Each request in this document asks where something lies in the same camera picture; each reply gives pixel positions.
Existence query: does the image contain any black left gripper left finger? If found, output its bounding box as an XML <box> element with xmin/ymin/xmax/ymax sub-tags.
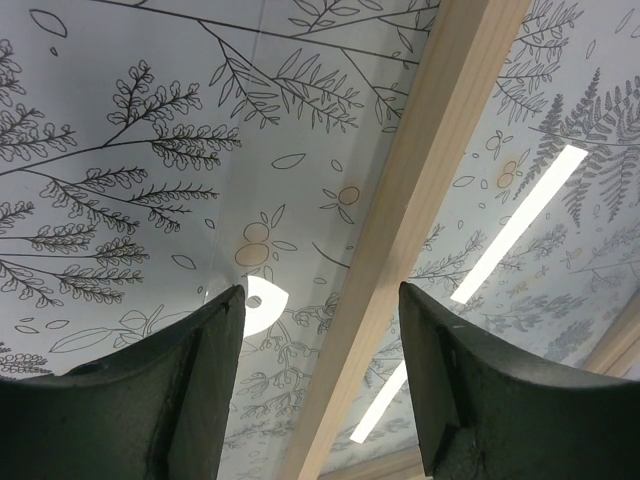
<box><xmin>1</xmin><ymin>286</ymin><xmax>245</xmax><ymax>479</ymax></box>

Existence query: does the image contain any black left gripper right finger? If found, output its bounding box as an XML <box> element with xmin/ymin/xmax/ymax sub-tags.
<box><xmin>399</xmin><ymin>283</ymin><xmax>639</xmax><ymax>479</ymax></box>

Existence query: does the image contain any clear acrylic sheet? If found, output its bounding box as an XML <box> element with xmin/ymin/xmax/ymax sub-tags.
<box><xmin>216</xmin><ymin>1</ymin><xmax>639</xmax><ymax>479</ymax></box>

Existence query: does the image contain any light wooden picture frame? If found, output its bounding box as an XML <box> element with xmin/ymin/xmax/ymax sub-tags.
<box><xmin>274</xmin><ymin>0</ymin><xmax>640</xmax><ymax>480</ymax></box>

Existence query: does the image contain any floral patterned table mat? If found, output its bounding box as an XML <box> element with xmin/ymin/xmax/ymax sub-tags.
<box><xmin>0</xmin><ymin>0</ymin><xmax>640</xmax><ymax>480</ymax></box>

